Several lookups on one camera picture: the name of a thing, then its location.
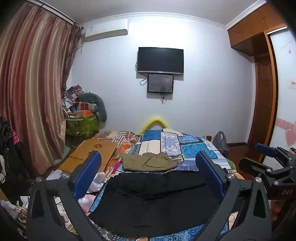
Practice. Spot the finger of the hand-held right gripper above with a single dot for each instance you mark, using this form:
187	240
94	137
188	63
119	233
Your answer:
266	150
251	165

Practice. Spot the pile of colourful clutter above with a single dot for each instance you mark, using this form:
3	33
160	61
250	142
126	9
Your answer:
71	97

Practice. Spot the curtain rod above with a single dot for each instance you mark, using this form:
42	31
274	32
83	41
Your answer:
55	12

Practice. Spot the dark hanging clothes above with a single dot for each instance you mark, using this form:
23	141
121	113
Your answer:
9	148

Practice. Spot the green bag with clutter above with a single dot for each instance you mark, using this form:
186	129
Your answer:
81	126

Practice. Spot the wooden folding lap table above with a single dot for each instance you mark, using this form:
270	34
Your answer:
92	150

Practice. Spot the striped red brown curtain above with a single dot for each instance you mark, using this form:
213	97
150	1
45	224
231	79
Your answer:
34	92

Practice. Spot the blue patchwork blanket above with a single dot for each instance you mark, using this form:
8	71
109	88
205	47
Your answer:
171	143

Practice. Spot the small red label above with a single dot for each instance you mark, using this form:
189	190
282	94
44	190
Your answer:
293	84

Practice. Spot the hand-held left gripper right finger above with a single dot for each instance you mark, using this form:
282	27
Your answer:
209	172

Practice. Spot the small black wall monitor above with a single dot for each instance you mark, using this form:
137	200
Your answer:
160	83

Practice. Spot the yellow foam tube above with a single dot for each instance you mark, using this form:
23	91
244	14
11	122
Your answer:
154	121

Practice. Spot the wooden overhead cabinet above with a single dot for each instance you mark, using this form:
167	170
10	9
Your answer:
252	30

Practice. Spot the pink heart sticker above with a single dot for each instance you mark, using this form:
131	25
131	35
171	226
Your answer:
288	132

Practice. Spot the white crumpled cloth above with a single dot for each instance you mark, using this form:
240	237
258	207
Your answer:
98	179

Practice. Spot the white air conditioner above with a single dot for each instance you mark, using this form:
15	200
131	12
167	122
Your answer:
106	30

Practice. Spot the grey plush pillow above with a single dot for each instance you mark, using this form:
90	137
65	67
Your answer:
99	106

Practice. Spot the grey bag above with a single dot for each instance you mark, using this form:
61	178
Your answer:
219	141

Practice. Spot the white sliding wardrobe door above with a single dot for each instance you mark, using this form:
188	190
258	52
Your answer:
285	69

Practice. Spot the black pants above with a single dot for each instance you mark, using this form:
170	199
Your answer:
150	204

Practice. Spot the olive green folded pants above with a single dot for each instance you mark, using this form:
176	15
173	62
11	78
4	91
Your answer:
148	162

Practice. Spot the orange striped blanket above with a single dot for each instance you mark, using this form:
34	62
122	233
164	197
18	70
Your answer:
126	139

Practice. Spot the black wall television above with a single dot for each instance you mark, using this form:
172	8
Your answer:
160	60

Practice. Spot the person's right hand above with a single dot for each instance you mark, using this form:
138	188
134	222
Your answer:
275	209

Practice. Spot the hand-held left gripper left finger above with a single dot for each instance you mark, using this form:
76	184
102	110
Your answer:
89	175

